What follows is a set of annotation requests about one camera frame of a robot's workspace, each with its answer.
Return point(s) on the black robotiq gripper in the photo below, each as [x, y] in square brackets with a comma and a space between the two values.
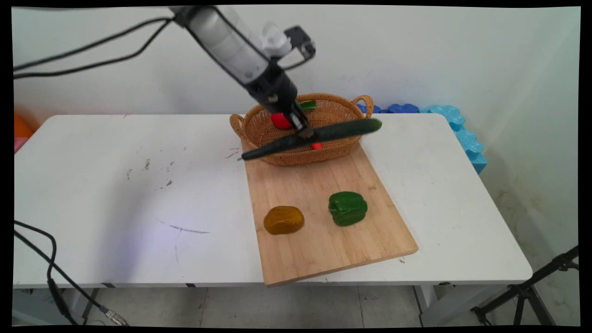
[273, 90]

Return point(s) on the long dark green cucumber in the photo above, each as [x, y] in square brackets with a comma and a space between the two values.
[333, 132]

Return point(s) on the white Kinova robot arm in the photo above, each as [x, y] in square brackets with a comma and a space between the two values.
[222, 39]

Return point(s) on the green leafy toy vegetable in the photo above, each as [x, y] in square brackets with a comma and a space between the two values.
[308, 105]

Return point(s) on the red toy tomato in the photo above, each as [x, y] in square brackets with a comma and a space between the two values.
[280, 121]

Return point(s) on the orange toy carrot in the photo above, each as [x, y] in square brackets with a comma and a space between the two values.
[317, 146]

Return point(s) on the dark blue foam block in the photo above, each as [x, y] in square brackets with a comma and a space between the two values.
[402, 108]
[370, 109]

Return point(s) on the green toy bell pepper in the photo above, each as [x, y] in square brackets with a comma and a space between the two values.
[348, 208]

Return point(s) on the brown toy potato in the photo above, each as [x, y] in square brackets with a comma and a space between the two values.
[283, 220]

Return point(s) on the wooden cutting board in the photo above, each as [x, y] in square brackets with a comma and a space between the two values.
[323, 231]

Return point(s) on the cyan foam mat piece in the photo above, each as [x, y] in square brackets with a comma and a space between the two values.
[469, 142]
[447, 115]
[478, 163]

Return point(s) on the white table leg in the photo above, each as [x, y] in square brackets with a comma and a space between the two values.
[434, 305]

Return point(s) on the dark metal table leg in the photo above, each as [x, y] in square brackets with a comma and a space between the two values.
[90, 303]

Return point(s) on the orange block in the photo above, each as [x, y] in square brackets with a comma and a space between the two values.
[21, 127]

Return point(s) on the pink block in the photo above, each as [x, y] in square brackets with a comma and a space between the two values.
[19, 144]

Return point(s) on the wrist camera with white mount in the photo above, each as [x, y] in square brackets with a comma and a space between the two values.
[289, 41]

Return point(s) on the black camera tripod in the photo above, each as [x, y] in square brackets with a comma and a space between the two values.
[522, 291]

